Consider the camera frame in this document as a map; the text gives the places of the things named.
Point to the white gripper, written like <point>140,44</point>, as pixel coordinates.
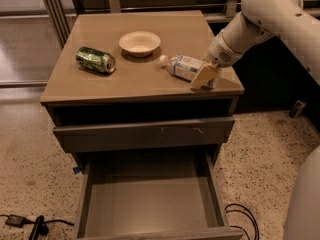
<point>219,53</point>

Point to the blue label plastic bottle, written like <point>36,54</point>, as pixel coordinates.
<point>181,66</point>

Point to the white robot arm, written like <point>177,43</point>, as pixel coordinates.
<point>258,21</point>

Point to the closed grey upper drawer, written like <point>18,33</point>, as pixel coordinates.
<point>96,138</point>

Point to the grey wooden drawer cabinet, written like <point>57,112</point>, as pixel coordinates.
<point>139,90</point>

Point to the open grey lower drawer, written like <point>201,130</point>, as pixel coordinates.
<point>151,195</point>

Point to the white paper bowl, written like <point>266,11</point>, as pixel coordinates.
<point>139,43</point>

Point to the small dark floor device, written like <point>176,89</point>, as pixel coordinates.
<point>297,109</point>

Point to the green crushed soda can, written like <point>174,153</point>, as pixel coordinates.
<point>95,60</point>

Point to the blue tape piece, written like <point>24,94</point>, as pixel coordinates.
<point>76,170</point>

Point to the black power adapter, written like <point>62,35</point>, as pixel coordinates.
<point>15,221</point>

